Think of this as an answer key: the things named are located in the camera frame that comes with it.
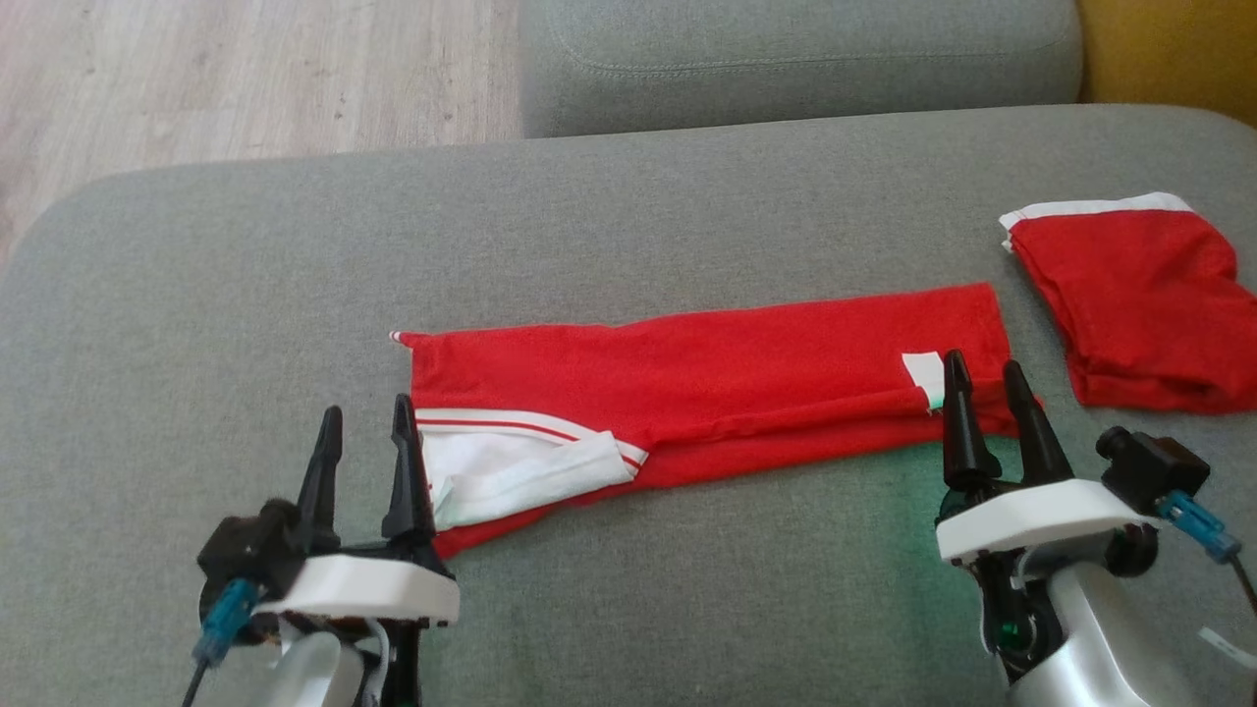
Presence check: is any grey sofa seat cushion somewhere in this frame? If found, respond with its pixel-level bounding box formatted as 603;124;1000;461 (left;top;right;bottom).
519;0;1084;139

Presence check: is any yellow and grey sofa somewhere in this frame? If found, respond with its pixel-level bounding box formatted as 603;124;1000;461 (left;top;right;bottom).
0;103;1257;707

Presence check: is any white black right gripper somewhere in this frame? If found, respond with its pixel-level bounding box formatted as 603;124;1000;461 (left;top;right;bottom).
935;350;1160;660

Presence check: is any black left cable blue plug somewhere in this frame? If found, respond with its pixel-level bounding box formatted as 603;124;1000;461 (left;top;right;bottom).
181;577;262;707

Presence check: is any red shorts white trim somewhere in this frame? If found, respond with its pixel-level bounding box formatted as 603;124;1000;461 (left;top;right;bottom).
1000;192;1257;414

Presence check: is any red white basketball jersey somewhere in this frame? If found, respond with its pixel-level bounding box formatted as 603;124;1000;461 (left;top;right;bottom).
390;283;1024;561

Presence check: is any black cable blue plug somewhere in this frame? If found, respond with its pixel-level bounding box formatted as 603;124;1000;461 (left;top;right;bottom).
181;577;262;707
1157;491;1257;622

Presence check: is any black right cable blue plug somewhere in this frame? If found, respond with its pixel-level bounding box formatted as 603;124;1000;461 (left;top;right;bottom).
1157;491;1257;622

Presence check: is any yellow sofa backrest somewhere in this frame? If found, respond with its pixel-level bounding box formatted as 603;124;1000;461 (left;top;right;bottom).
1075;0;1257;130

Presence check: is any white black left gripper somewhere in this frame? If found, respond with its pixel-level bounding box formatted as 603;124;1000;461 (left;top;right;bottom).
253;394;461;707

